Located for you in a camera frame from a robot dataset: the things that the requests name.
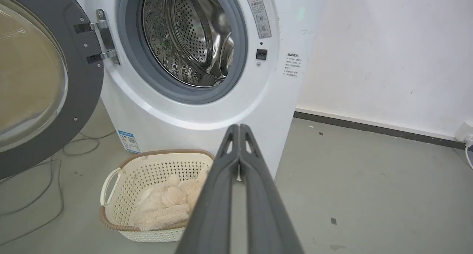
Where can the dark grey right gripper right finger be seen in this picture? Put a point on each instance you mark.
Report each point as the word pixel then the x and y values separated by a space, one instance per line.
pixel 266 209

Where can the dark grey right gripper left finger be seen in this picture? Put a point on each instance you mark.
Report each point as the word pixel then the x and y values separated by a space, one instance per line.
pixel 211 209

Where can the white front-load washing machine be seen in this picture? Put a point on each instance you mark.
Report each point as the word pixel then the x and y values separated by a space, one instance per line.
pixel 192 113

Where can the grey round washer door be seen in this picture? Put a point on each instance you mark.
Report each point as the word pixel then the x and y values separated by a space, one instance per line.
pixel 44 80

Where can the fluffy cream towel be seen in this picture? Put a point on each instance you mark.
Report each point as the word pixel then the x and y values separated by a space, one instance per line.
pixel 166 206

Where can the cream perforated laundry basket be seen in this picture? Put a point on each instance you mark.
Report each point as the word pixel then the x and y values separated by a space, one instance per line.
pixel 147 172

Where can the white wall power plug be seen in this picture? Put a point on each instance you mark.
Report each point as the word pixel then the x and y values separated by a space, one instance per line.
pixel 466 136

